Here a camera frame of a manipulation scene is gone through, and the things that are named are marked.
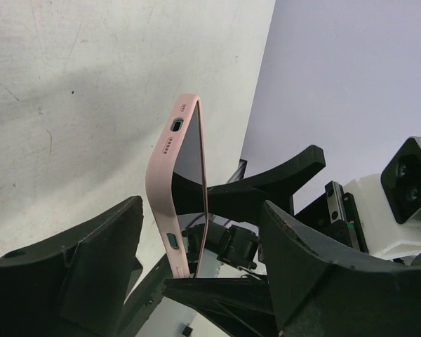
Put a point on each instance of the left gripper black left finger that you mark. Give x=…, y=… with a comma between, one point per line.
x=75, y=282

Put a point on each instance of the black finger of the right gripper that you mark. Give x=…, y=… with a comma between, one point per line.
x=241, y=307

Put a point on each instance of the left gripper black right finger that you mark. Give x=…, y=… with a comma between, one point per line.
x=320, y=287

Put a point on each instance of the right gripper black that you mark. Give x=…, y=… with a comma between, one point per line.
x=333, y=214

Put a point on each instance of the pink phone case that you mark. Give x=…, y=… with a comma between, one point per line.
x=159, y=180

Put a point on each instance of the teal phone black screen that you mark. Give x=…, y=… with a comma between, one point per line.
x=189, y=188

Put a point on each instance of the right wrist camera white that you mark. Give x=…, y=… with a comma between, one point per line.
x=401, y=182

